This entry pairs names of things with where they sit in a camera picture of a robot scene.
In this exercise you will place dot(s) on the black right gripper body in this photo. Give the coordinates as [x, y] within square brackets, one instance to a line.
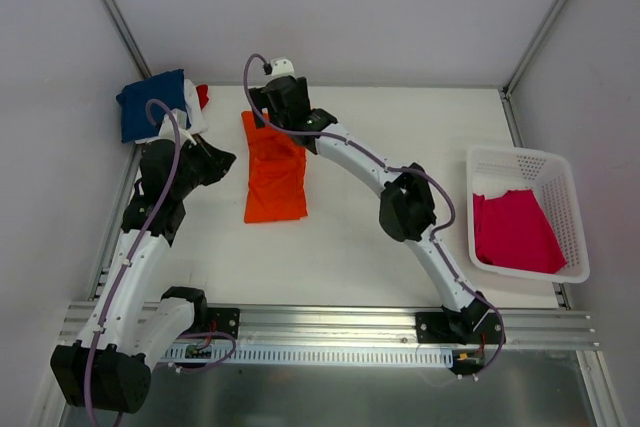
[279, 104]

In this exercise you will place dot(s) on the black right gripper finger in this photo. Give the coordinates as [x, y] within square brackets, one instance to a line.
[259, 104]
[302, 91]

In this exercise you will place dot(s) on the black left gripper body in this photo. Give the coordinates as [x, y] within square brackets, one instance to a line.
[201, 161]

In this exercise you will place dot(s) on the orange t shirt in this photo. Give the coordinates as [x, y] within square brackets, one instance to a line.
[276, 175]

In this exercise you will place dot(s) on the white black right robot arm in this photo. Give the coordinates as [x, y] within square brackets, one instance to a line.
[413, 207]

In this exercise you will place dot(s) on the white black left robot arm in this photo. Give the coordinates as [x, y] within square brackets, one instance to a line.
[109, 364]

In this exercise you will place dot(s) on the folded white t shirt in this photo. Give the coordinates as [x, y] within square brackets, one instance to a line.
[191, 122]

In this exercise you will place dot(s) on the folded red t shirt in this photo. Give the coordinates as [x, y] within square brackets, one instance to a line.
[203, 95]

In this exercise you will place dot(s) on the folded blue t shirt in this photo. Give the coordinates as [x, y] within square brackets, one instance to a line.
[167, 87]

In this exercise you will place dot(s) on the white plastic basket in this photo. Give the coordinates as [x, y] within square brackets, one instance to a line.
[492, 171]

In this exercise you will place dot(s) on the magenta t shirt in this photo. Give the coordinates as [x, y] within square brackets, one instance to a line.
[512, 231]

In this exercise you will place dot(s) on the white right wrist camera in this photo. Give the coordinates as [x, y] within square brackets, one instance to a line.
[279, 67]

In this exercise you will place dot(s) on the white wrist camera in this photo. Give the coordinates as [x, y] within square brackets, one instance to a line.
[175, 124]
[279, 67]

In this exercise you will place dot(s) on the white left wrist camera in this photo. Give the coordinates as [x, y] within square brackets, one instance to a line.
[175, 124]

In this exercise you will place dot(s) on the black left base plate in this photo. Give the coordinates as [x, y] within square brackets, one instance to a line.
[217, 319]

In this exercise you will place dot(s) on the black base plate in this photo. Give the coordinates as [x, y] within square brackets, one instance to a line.
[435, 329]
[217, 319]

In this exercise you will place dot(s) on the white slotted cable duct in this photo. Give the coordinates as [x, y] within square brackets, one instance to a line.
[404, 356]

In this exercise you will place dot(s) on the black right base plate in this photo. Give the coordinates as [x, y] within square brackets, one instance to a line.
[435, 329]

